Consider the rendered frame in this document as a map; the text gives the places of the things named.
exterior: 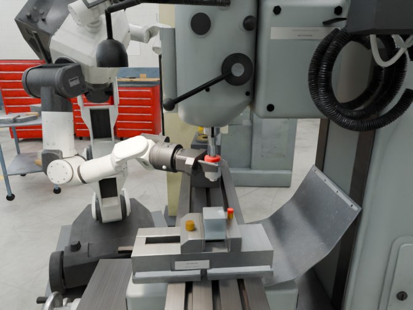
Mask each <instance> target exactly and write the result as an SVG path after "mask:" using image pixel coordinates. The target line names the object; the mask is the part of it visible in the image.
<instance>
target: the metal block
mask: <svg viewBox="0 0 413 310"><path fill-rule="evenodd" d="M203 226H204V232H205V240H217V239H225V235H226V218H225V214H224V210H223V207H203Z"/></svg>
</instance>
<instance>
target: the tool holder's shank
mask: <svg viewBox="0 0 413 310"><path fill-rule="evenodd" d="M207 154H208V157H216V155H217V154H218V149H217V145H216V135H215V136H214V138H211V135H208V149H207Z"/></svg>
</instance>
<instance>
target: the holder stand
mask: <svg viewBox="0 0 413 310"><path fill-rule="evenodd" d="M221 134H222V133H221V132H220V134H218V135H216V145H217V149H218V154H217V155H220V157H221ZM191 149H198V150H199V149H208V135H205V134H204V133H203V130H200V131H198V132H196V133H195V136H194V139H193V141H192V143H191ZM220 180H221V177H219V178H218V179H217V180H216V181H210V180H209V179H208V178H206V177H205V172H200V173H198V174H197V175H196V176H191V186H192V187H206V188H219V187H220Z"/></svg>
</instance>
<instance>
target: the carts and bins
mask: <svg viewBox="0 0 413 310"><path fill-rule="evenodd" d="M30 109H31V112H28V113H8V115H3V116H1V117H0V128H5V127H11V128H12V131H13V135H14V140H15V145H16V149H17V155H16V156H15V158H14V159H13V161H12V162H11V164H10V165H9V166H8V168H7V169H6V165H5V162H4V157H3V154H2V149H1V144H0V163H1V168H2V172H3V177H4V181H5V184H6V189H7V193H8V195H7V196H6V199H7V200H8V201H12V200H14V199H15V195H14V194H12V192H11V188H10V184H9V179H8V176H12V175H21V176H25V175H26V174H28V173H38V172H43V171H42V162H41V153H42V151H43V150H40V151H36V152H28V153H20V148H19V144H18V138H17V133H16V130H15V127H22V126H31V125H42V113H41V104H36V105H30ZM53 192H54V193H55V194H60V193H61V188H60V187H58V185H56V184H55V188H54V189H53Z"/></svg>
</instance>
